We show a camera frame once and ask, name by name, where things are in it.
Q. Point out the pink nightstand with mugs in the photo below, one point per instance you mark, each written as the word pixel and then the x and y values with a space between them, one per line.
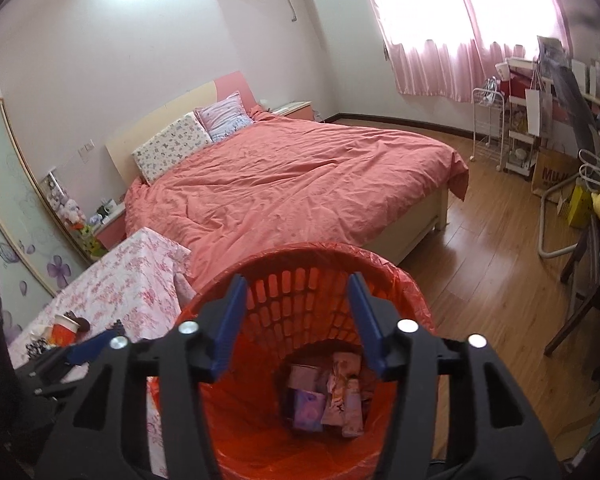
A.
pixel 111 230

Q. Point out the orange plastic basket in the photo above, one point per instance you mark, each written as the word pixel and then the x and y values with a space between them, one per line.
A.
pixel 300 302

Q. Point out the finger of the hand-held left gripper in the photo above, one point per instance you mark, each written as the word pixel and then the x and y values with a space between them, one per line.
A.
pixel 55 377
pixel 90 347

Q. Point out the white paper bag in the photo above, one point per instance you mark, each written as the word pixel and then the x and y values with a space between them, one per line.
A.
pixel 537 110

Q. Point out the plush toy display tube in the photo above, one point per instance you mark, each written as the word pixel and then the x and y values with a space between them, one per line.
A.
pixel 67 210

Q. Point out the white bed frame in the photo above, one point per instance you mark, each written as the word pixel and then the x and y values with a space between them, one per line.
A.
pixel 425 230

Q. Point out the yellow bag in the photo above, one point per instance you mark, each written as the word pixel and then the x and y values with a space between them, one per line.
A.
pixel 579 207

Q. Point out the black floral cloth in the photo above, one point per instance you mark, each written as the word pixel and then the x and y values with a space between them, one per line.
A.
pixel 37 349

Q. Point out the wardrobe with purple flowers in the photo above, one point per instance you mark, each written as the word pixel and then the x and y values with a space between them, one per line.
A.
pixel 10 210

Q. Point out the white storage trolley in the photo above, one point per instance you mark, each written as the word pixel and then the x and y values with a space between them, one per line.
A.
pixel 520 150

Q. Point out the bed with salmon duvet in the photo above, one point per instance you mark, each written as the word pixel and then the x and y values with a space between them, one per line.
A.
pixel 290 175

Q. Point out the pale green case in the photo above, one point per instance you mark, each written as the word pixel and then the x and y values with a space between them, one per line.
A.
pixel 302 376

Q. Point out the red paper cup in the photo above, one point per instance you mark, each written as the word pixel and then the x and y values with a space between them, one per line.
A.
pixel 62 334

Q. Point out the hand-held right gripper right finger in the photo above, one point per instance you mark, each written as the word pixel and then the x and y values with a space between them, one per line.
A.
pixel 367 325

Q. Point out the red box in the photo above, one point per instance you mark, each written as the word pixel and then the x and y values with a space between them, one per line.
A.
pixel 522 82

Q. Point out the cream paper wrapper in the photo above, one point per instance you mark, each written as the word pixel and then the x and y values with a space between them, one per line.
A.
pixel 337 390

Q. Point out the pink curtain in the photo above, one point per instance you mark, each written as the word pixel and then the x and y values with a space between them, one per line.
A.
pixel 455 60

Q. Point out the blue packet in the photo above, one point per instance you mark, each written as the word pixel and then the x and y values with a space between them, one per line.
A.
pixel 309 410

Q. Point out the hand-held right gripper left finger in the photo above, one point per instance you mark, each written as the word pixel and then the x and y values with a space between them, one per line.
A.
pixel 227 330

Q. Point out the white plastic bag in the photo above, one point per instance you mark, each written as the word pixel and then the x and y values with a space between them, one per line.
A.
pixel 39 332

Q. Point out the white wall socket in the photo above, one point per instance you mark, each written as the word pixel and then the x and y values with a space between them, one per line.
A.
pixel 87 147

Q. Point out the white tube frame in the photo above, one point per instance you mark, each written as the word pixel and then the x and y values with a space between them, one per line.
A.
pixel 545 220

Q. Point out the floral print pillow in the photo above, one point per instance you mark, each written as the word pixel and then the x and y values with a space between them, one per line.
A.
pixel 172 147

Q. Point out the grey photo board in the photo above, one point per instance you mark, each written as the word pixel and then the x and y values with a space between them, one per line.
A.
pixel 575 100

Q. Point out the pink striped pillow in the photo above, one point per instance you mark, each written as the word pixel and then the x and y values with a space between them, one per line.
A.
pixel 222 117

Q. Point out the table with floral tablecloth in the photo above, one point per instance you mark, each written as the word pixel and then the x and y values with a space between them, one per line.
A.
pixel 120 285

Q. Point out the dark wooden chair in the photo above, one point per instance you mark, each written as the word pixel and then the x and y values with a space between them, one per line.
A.
pixel 595 280

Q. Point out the cream and pink headboard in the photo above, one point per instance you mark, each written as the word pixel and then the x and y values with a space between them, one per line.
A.
pixel 155 120

